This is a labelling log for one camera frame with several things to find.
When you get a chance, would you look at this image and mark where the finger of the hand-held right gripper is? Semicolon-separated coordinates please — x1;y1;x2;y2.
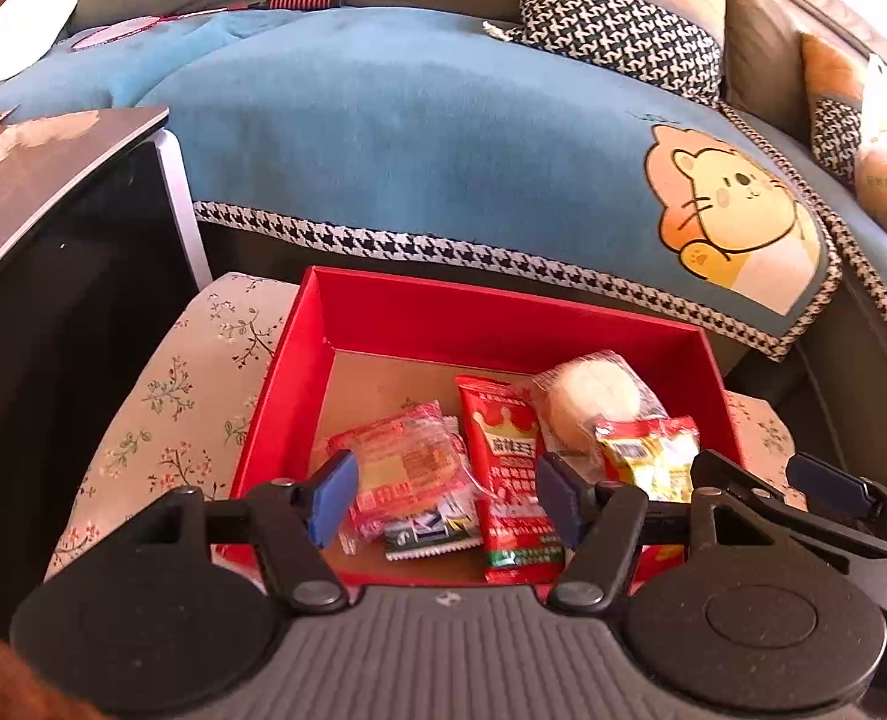
786;452;887;533
690;450;887;567

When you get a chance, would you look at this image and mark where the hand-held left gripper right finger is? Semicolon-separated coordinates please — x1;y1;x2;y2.
535;451;790;612

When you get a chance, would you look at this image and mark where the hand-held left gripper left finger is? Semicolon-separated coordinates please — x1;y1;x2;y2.
124;448;361;612

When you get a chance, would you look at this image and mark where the red spicy snack packet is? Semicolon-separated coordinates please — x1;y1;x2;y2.
454;375;568;586

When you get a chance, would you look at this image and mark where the red clear candy packet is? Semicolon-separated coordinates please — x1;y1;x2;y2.
327;400;478;545

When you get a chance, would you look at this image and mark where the yellow red snack packet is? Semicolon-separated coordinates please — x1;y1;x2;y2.
594;416;701;505

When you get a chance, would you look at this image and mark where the white green wafer packet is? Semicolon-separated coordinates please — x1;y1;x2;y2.
382;491;484;562

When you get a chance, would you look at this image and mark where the clear packet with white bun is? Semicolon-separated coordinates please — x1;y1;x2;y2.
529;350;670;458

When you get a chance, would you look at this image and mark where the red cardboard box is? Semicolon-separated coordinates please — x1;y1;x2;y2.
213;265;747;587

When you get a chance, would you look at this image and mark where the blue houndstooth edged sofa cover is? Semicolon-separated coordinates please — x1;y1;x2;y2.
721;101;887;383

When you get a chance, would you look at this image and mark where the black side table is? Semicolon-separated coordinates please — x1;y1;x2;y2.
0;106;212;616

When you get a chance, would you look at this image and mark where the brown fuzzy cloth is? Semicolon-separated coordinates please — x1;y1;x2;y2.
0;606;103;720

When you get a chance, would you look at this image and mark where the blue lion print sofa cover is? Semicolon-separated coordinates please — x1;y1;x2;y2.
0;4;842;361

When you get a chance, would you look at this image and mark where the red badminton racket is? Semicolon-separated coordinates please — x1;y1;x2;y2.
68;0;335;53

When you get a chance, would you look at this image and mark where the white cloth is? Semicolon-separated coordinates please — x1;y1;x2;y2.
0;0;95;102

